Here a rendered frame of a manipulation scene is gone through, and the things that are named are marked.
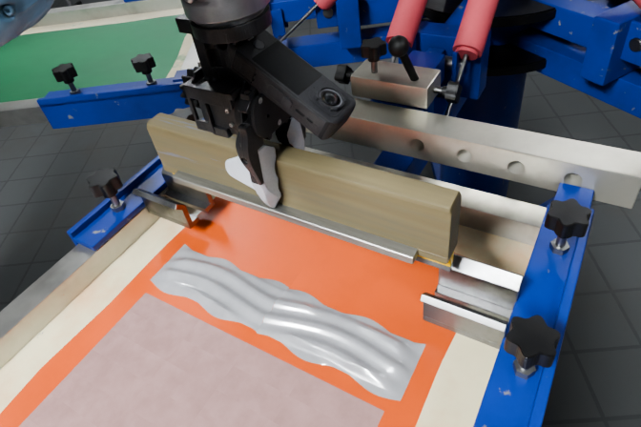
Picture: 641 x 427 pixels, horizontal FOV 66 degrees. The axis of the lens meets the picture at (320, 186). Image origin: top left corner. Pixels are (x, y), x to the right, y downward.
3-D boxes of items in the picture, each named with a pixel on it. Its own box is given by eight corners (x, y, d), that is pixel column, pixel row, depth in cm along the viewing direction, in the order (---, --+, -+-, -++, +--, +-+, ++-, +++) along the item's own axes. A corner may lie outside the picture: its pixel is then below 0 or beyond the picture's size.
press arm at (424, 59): (406, 133, 76) (405, 107, 73) (371, 127, 79) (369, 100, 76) (444, 79, 87) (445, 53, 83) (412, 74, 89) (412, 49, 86)
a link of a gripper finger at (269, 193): (241, 194, 57) (230, 123, 52) (283, 208, 55) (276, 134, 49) (224, 208, 55) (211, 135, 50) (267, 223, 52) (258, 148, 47)
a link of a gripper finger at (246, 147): (267, 167, 53) (258, 91, 48) (280, 171, 52) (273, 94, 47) (239, 188, 50) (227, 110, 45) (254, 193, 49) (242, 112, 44)
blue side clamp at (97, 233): (111, 275, 69) (89, 242, 64) (88, 264, 71) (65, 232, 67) (238, 152, 87) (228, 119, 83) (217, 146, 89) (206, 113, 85)
